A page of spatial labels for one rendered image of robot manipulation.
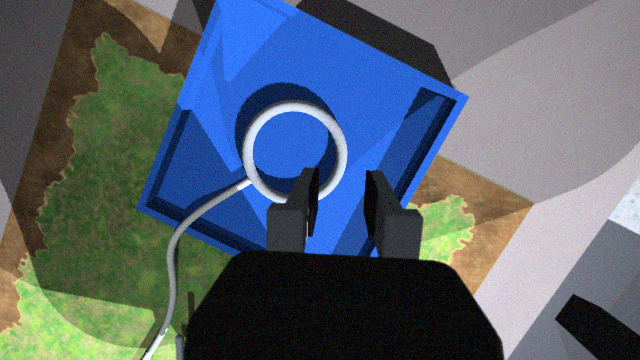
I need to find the grey hoop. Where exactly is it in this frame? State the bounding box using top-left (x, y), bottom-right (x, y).
top-left (241, 99), bottom-right (348, 203)

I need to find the blue tray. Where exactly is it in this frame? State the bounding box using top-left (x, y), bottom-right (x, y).
top-left (136, 0), bottom-right (469, 257)

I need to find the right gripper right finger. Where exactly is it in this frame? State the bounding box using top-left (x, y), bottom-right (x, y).
top-left (363, 170), bottom-right (424, 259)

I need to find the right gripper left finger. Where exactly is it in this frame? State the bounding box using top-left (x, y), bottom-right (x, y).
top-left (266, 167), bottom-right (319, 253)

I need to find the green grassy ground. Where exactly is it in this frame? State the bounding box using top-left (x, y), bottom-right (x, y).
top-left (0, 0), bottom-right (535, 360)

